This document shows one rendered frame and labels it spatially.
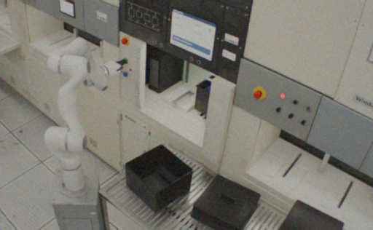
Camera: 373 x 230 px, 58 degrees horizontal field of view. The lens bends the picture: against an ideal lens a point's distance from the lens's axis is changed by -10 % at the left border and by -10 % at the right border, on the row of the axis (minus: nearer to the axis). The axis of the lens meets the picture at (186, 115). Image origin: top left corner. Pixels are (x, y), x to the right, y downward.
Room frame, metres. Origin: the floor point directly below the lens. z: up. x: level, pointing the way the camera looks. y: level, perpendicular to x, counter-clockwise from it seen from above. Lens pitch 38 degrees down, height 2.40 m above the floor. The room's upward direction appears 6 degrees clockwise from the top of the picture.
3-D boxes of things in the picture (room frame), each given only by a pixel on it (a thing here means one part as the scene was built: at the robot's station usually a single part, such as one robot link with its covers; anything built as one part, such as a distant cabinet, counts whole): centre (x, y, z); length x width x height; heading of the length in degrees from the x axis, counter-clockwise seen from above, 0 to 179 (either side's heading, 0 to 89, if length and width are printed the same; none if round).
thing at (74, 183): (1.35, 0.61, 0.85); 0.19 x 0.19 x 0.18
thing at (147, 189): (1.42, 0.12, 0.85); 0.28 x 0.28 x 0.17; 47
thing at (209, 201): (1.29, -0.27, 0.83); 0.29 x 0.29 x 0.13; 62
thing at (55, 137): (1.35, 0.64, 1.07); 0.19 x 0.12 x 0.24; 88
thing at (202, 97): (2.00, -0.19, 1.06); 0.24 x 0.20 x 0.32; 55
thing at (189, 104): (2.15, 0.03, 0.89); 0.22 x 0.21 x 0.04; 145
